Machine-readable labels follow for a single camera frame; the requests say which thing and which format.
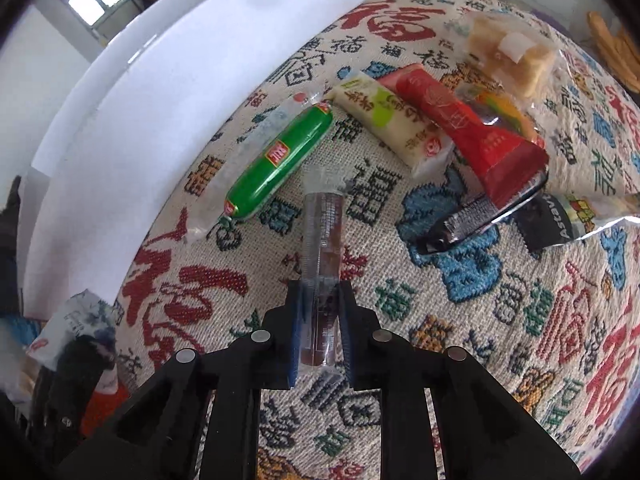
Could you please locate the black snack packet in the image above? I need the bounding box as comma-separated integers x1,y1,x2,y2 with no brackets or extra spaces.
517,192,640,251

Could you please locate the orange lounge chair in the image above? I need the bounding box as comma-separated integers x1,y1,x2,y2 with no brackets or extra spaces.
587,10,640,93

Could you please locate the green sausage packet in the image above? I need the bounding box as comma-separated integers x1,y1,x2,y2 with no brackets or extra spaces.
222,101,335,221

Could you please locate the dark chocolate bar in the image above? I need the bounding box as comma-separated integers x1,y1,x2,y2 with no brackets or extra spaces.
417,170,548,256

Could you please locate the clear bread packet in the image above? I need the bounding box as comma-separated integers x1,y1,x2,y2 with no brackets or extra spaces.
450,12,563,101

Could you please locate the red snack packet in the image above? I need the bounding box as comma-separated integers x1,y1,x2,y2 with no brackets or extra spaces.
377,64,551,211

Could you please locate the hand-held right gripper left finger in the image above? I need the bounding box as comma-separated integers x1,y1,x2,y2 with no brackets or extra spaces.
57,280,306,480

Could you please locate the brown sausage stick clear wrapper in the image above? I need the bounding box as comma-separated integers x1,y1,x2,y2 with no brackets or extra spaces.
302,165,346,373

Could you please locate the printed blanket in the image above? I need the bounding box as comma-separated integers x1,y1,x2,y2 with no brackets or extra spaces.
112,0,640,480

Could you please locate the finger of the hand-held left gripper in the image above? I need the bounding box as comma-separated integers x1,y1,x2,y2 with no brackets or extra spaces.
47,337,118,426

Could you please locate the white foam board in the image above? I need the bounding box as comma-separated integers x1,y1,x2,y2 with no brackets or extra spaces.
15,0,368,316

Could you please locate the cream snack packet green label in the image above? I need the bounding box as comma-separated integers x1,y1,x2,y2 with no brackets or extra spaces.
327,72,453,178

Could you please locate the colourful burger candy packet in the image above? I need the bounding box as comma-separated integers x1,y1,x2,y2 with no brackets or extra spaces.
455,85,546,148

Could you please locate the long clear snack packet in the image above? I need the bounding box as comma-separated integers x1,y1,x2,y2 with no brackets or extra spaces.
186,91,321,246

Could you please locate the white blue-print snack packet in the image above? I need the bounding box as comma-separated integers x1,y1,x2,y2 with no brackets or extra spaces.
27,290,123,411

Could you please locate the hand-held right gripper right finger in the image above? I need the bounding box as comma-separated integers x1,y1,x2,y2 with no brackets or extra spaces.
337,280,583,480

